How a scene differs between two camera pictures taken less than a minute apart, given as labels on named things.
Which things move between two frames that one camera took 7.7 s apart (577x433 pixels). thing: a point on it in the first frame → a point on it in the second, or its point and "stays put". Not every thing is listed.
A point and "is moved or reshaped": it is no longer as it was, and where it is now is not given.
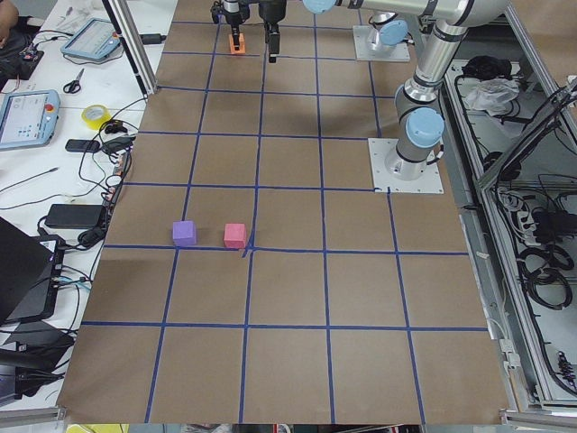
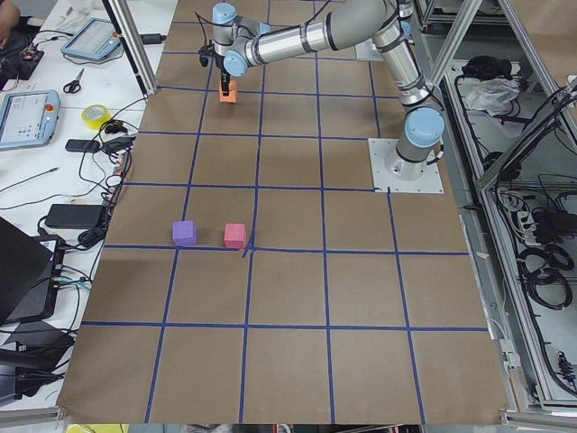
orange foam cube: [242, 44] is moved or reshaped
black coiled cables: [541, 270] stays put
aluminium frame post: [123, 20] stays put
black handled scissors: [75, 86] stays put
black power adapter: [74, 216] stays put
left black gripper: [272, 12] → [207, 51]
